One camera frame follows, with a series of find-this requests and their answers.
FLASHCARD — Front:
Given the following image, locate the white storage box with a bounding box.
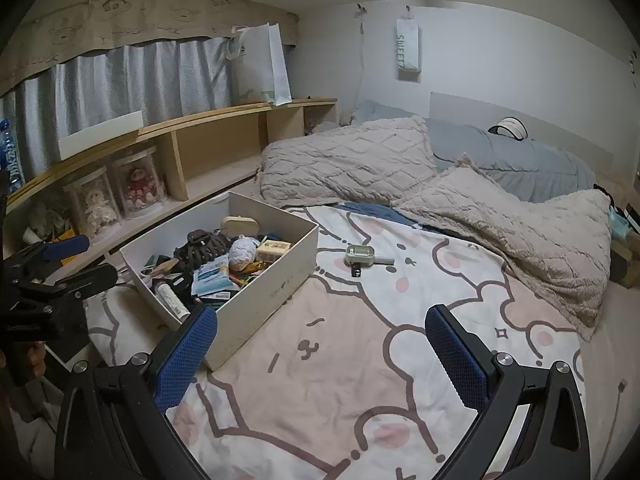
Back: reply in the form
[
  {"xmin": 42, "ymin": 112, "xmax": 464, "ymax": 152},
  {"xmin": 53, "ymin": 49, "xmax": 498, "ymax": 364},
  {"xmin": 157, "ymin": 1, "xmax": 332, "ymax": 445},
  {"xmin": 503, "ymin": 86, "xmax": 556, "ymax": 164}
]
[{"xmin": 119, "ymin": 191, "xmax": 320, "ymax": 372}]

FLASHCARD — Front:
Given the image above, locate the grey pillow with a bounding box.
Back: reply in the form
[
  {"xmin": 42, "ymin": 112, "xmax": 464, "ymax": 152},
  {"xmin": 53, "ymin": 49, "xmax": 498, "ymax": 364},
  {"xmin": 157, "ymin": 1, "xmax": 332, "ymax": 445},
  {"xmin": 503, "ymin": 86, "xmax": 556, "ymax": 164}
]
[{"xmin": 350, "ymin": 99, "xmax": 426, "ymax": 126}]

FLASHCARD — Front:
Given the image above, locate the navy blue blanket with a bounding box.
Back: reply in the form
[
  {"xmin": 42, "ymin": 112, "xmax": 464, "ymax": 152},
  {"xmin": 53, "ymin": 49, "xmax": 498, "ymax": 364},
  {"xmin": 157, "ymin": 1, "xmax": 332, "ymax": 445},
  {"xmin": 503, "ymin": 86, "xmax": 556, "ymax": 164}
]
[{"xmin": 332, "ymin": 201, "xmax": 418, "ymax": 228}]

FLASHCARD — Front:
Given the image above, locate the white flat box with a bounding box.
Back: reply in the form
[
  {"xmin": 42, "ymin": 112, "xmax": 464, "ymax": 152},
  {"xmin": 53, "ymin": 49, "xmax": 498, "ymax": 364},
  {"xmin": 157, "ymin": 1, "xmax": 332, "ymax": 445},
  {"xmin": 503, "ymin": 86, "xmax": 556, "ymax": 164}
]
[{"xmin": 57, "ymin": 110, "xmax": 145, "ymax": 163}]

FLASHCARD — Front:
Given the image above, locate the thin hanging cord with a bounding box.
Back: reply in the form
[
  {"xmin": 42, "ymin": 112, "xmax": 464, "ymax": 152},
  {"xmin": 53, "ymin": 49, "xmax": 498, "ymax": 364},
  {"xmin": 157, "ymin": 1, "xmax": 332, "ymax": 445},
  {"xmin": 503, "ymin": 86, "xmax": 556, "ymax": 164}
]
[{"xmin": 356, "ymin": 5, "xmax": 368, "ymax": 111}]

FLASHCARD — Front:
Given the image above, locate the teal cloth item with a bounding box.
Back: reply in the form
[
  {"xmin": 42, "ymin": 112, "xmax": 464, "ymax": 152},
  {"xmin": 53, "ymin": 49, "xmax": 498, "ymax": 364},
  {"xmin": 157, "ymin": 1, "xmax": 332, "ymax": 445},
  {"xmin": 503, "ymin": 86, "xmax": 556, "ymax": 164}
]
[{"xmin": 607, "ymin": 207, "xmax": 632, "ymax": 241}]

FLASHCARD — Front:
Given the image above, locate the printed cartoon bedsheet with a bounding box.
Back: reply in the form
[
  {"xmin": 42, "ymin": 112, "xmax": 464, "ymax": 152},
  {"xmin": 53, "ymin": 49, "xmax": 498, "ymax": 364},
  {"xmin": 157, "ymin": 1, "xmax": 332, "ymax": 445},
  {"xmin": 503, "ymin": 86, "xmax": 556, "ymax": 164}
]
[{"xmin": 82, "ymin": 202, "xmax": 583, "ymax": 480}]

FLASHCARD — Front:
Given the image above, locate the clear display case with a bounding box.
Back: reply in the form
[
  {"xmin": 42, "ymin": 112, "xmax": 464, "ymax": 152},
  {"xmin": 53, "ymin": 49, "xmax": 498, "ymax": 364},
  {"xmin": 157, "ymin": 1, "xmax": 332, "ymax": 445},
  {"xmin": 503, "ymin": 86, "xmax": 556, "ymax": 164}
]
[
  {"xmin": 111, "ymin": 146, "xmax": 168, "ymax": 221},
  {"xmin": 62, "ymin": 165, "xmax": 123, "ymax": 238}
]

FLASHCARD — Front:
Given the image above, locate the white black cap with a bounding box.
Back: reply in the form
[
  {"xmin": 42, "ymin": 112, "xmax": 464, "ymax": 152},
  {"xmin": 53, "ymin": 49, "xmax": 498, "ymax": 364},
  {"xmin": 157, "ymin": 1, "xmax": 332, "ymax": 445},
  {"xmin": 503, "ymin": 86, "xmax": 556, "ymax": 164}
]
[{"xmin": 487, "ymin": 116, "xmax": 531, "ymax": 142}]

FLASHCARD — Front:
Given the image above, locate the white charging cable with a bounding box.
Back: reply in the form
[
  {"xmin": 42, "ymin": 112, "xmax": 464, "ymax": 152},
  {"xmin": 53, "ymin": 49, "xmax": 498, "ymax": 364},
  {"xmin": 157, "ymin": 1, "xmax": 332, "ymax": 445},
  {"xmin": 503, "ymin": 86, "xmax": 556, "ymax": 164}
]
[{"xmin": 607, "ymin": 380, "xmax": 628, "ymax": 461}]

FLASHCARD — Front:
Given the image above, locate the white crumpled plastic bag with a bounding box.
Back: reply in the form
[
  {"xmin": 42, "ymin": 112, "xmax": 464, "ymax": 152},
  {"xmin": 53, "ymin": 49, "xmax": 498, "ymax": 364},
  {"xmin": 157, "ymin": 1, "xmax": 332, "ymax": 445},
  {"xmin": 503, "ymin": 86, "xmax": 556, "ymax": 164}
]
[{"xmin": 229, "ymin": 236, "xmax": 259, "ymax": 269}]

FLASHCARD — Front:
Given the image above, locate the beige oval glasses case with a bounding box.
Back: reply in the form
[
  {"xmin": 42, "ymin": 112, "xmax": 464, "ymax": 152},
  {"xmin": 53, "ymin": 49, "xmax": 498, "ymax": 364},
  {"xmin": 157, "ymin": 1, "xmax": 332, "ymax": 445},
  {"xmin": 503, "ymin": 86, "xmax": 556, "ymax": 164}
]
[{"xmin": 222, "ymin": 215, "xmax": 259, "ymax": 234}]

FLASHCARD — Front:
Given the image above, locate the wooden bedside shelf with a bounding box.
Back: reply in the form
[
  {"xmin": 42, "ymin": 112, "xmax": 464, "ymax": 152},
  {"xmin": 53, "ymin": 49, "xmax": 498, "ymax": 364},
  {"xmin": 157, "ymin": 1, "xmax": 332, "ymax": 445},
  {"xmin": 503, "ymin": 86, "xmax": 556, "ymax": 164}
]
[{"xmin": 0, "ymin": 99, "xmax": 340, "ymax": 281}]

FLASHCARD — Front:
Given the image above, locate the yellow cardboard box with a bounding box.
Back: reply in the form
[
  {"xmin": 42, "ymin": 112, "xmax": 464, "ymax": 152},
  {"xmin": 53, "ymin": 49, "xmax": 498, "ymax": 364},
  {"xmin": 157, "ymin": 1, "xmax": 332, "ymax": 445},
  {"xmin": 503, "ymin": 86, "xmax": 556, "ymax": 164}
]
[{"xmin": 256, "ymin": 240, "xmax": 292, "ymax": 262}]

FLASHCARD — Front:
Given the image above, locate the cream plush toy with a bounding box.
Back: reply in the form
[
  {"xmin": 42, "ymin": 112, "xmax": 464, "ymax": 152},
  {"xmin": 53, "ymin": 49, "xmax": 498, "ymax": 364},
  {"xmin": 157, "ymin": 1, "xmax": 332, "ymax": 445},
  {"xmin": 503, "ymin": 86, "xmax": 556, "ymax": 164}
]
[{"xmin": 27, "ymin": 200, "xmax": 66, "ymax": 233}]

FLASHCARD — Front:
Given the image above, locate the cream dress doll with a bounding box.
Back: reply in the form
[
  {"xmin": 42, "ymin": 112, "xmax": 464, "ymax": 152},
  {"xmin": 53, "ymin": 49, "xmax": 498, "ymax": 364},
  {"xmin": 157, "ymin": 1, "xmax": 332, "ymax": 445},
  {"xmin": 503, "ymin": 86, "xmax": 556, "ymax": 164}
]
[{"xmin": 82, "ymin": 187, "xmax": 118, "ymax": 228}]

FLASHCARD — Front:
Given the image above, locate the person's left hand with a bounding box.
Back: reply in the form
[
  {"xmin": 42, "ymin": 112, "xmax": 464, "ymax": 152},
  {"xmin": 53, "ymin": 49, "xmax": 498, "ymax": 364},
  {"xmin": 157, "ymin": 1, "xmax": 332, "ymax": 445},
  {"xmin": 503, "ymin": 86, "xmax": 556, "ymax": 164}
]
[{"xmin": 25, "ymin": 342, "xmax": 48, "ymax": 380}]

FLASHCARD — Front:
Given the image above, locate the grey quilt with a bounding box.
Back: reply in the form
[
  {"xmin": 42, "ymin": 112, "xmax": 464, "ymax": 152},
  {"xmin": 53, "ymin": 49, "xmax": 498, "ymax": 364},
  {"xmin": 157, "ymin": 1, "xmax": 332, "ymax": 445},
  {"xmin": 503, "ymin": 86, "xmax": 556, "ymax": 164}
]
[{"xmin": 425, "ymin": 117, "xmax": 596, "ymax": 203}]

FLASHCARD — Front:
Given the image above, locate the white hanging wall pouch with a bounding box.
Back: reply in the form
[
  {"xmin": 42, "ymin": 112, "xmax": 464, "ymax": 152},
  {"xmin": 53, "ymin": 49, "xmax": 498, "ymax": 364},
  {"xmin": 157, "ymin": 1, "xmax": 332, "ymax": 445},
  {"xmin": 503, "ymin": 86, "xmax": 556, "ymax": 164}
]
[{"xmin": 395, "ymin": 17, "xmax": 422, "ymax": 82}]

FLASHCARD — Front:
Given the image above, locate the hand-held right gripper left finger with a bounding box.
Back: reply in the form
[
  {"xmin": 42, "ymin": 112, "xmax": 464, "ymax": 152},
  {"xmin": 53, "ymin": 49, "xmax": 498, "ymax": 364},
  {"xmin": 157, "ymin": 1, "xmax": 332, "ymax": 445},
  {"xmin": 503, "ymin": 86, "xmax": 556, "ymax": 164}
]
[{"xmin": 52, "ymin": 303, "xmax": 219, "ymax": 480}]

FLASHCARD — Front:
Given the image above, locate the beige printed curtain valance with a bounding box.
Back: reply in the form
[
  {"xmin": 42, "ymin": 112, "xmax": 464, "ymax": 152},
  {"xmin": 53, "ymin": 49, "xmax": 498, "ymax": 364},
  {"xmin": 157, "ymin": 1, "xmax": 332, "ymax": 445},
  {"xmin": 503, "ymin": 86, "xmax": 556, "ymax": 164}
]
[{"xmin": 0, "ymin": 0, "xmax": 301, "ymax": 96}]

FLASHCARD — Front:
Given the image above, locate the grey curtain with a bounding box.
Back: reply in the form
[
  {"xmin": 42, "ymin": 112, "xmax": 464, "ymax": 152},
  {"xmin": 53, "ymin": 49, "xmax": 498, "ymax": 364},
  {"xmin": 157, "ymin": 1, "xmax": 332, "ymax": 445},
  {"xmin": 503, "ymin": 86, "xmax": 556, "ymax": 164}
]
[{"xmin": 0, "ymin": 35, "xmax": 236, "ymax": 181}]

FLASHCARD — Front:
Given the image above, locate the white paper bag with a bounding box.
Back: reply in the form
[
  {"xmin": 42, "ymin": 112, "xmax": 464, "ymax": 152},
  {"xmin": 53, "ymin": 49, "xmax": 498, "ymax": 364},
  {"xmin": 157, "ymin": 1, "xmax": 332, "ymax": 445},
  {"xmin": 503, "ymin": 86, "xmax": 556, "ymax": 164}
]
[{"xmin": 225, "ymin": 22, "xmax": 293, "ymax": 107}]

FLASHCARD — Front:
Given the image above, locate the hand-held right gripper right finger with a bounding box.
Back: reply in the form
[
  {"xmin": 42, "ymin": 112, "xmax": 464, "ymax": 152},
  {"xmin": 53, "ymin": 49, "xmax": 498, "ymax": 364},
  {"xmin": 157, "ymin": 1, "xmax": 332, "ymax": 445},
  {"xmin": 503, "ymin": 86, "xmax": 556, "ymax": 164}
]
[{"xmin": 424, "ymin": 304, "xmax": 592, "ymax": 480}]

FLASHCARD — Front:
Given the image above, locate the red dress doll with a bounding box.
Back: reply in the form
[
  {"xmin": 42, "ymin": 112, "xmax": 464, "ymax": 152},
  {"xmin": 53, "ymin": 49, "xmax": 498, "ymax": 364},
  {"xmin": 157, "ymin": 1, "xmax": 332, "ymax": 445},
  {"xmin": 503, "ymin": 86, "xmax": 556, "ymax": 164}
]
[{"xmin": 124, "ymin": 166, "xmax": 160, "ymax": 208}]

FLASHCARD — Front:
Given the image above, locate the white tube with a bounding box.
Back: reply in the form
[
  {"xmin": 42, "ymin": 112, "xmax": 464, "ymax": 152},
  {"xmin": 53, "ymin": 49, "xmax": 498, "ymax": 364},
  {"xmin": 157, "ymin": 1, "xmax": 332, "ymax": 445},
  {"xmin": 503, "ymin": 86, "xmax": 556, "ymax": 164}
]
[{"xmin": 152, "ymin": 281, "xmax": 192, "ymax": 324}]

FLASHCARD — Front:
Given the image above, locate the light grey headboard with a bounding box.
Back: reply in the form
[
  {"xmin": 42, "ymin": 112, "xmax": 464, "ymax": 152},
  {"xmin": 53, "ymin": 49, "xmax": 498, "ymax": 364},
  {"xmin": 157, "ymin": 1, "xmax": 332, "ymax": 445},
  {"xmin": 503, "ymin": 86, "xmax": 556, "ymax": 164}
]
[{"xmin": 430, "ymin": 91, "xmax": 616, "ymax": 161}]

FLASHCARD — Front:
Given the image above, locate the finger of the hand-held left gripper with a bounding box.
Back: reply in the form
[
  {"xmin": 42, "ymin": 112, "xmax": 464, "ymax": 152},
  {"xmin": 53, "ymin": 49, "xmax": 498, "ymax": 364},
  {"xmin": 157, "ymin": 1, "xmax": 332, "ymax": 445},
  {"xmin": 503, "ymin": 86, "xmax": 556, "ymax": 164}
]
[
  {"xmin": 12, "ymin": 265, "xmax": 118, "ymax": 306},
  {"xmin": 7, "ymin": 235, "xmax": 91, "ymax": 273}
]

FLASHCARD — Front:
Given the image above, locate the beige plastic handheld gadget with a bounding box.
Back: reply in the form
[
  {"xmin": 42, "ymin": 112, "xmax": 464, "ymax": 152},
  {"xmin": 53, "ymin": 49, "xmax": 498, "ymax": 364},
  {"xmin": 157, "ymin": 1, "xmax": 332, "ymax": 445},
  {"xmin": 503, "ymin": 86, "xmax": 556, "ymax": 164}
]
[{"xmin": 344, "ymin": 244, "xmax": 396, "ymax": 267}]

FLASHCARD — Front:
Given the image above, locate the beige fleece-backed blanket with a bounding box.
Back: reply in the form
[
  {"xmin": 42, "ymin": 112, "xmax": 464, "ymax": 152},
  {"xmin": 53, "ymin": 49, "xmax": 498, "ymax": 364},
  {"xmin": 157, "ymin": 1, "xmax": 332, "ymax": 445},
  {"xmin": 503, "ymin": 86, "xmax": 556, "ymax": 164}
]
[{"xmin": 392, "ymin": 152, "xmax": 613, "ymax": 343}]

